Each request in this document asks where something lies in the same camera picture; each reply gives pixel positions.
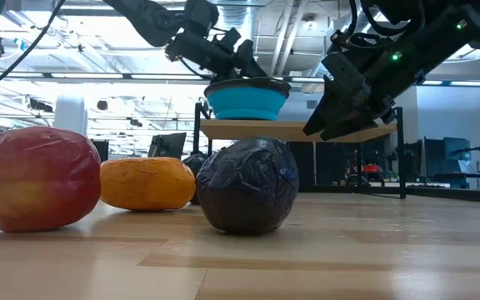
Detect red yellow apple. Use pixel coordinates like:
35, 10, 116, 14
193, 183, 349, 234
0, 126, 103, 233

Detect black hanging cable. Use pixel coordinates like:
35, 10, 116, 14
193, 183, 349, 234
0, 0, 67, 96

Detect large dark purple fruit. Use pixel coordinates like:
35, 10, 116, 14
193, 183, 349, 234
195, 137, 301, 235

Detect blue grey collapsible bowl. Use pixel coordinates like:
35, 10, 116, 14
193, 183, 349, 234
203, 77, 293, 122

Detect wooden riser shelf black legs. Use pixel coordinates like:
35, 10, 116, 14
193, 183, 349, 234
192, 101, 408, 200

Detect black monitor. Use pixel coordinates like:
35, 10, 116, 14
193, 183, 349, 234
147, 132, 188, 160
424, 136, 473, 176

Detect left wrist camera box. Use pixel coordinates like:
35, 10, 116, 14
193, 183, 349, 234
214, 27, 243, 53

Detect dark avocado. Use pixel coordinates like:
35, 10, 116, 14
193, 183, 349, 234
181, 152, 210, 205

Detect orange fruit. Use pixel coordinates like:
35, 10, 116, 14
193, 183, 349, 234
99, 157, 197, 212

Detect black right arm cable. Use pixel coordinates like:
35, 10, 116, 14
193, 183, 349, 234
346, 0, 427, 51

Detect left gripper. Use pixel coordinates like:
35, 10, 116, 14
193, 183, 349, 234
163, 27, 268, 80

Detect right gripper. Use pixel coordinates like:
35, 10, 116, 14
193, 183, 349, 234
303, 49, 395, 142

